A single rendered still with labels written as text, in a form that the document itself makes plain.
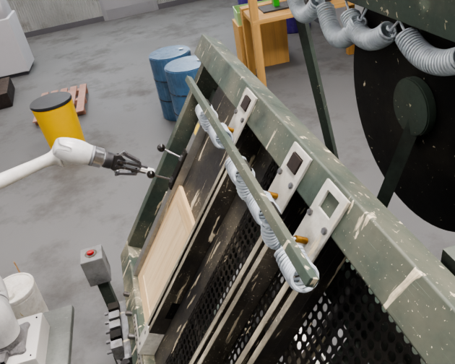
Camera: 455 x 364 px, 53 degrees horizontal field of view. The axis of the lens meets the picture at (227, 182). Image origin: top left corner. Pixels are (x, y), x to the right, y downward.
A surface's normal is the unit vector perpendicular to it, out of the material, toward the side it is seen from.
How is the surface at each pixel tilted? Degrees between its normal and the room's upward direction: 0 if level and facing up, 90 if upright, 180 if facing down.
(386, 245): 56
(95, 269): 90
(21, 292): 0
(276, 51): 90
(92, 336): 0
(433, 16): 90
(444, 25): 90
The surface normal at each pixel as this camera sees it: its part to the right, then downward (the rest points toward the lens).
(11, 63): 0.22, 0.52
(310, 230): -0.87, -0.24
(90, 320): -0.15, -0.82
